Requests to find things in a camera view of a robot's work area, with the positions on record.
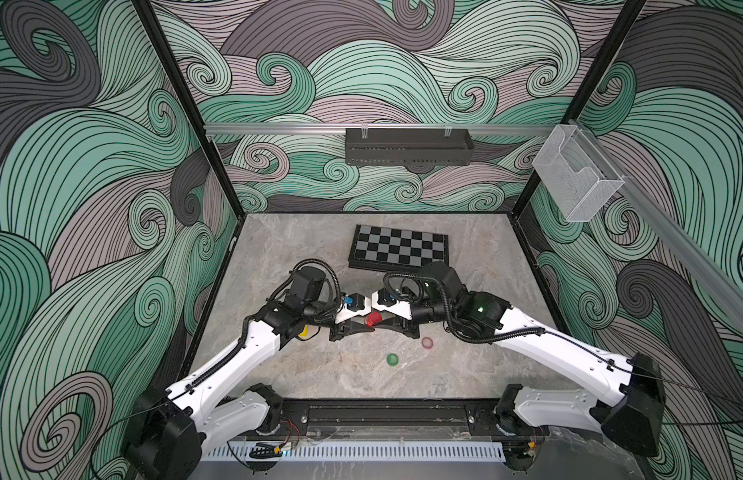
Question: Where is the black wall shelf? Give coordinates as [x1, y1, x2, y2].
[344, 127, 475, 170]

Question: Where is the clear plastic wall bin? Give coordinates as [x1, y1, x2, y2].
[533, 123, 625, 223]

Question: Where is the pink jar lid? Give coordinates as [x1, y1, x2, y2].
[421, 337, 435, 350]

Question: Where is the black white chessboard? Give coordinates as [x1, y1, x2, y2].
[348, 224, 449, 272]

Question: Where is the red paint jar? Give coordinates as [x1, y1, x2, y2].
[365, 311, 383, 331]

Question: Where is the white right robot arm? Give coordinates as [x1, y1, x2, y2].
[370, 262, 667, 457]

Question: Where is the white ventilated front strip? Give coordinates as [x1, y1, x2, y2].
[201, 440, 507, 465]

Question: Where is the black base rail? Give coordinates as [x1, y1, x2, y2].
[263, 396, 625, 438]

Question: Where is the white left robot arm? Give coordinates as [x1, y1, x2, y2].
[120, 259, 379, 479]

